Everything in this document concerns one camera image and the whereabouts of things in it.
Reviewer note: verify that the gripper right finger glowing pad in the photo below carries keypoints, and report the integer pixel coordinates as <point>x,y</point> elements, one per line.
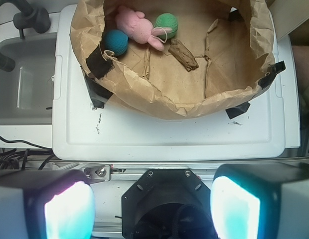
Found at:
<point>261,201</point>

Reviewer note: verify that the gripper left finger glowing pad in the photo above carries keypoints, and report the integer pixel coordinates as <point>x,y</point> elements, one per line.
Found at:
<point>46,204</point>

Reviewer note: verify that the green knitted ball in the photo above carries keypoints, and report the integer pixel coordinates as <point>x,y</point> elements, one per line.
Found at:
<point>167,20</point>

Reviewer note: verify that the blue knitted ball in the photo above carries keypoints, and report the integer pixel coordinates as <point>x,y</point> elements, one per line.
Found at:
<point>116,41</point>

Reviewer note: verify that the white plastic lid tray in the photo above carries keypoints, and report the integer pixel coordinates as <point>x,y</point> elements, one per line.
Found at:
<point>113,133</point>

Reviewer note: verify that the grey plastic bin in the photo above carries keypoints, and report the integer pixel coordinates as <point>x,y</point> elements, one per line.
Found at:
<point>26,93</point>

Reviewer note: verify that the brown paper bag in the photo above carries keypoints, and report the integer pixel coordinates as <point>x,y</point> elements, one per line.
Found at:
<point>231,40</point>

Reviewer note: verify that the brown wood piece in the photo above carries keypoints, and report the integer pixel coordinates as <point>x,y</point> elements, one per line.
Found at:
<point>182,55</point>

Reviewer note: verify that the pink plush bunny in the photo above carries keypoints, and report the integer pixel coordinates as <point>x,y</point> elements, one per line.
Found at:
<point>141,30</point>

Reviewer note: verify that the aluminium frame rail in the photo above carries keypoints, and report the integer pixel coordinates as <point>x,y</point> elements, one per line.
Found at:
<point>101,172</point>

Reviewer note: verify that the black octagonal mount plate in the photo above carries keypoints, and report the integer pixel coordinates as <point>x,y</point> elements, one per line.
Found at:
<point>167,204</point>

